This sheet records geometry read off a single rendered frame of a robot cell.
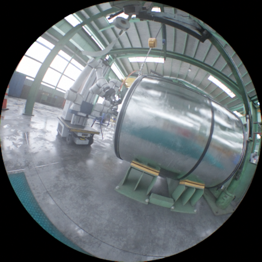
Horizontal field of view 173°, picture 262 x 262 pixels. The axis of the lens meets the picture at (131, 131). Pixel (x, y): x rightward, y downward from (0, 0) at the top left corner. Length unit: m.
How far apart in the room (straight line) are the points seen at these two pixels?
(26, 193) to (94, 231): 0.53
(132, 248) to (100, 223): 0.27
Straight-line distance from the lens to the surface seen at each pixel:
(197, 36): 1.15
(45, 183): 0.88
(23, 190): 0.86
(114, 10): 3.56
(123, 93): 0.95
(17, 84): 9.67
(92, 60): 1.41
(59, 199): 0.78
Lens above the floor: 0.65
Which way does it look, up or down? 3 degrees down
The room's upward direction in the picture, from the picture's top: 20 degrees clockwise
